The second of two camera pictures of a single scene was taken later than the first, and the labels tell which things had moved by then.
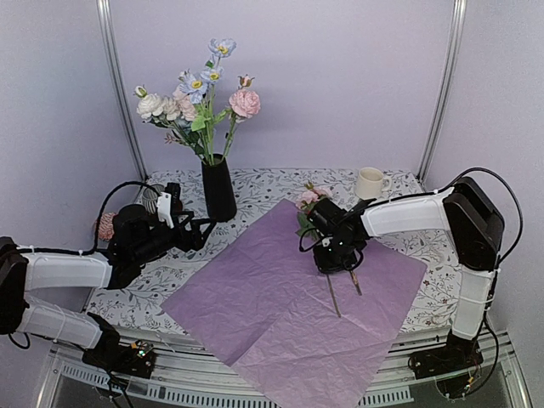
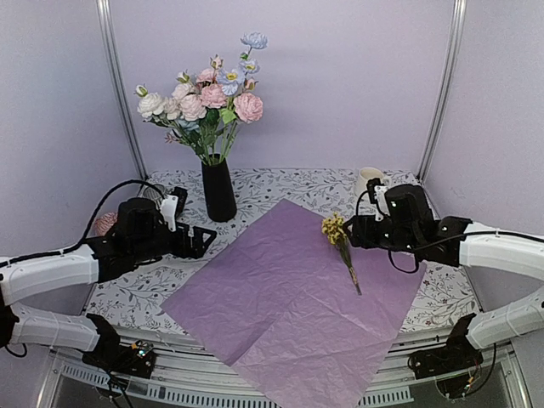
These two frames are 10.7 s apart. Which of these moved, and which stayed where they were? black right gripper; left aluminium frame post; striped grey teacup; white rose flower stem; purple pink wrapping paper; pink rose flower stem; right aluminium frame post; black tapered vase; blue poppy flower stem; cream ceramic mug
Moved: blue poppy flower stem; pink rose flower stem; black right gripper
Stayed: left aluminium frame post; black tapered vase; striped grey teacup; cream ceramic mug; purple pink wrapping paper; right aluminium frame post; white rose flower stem
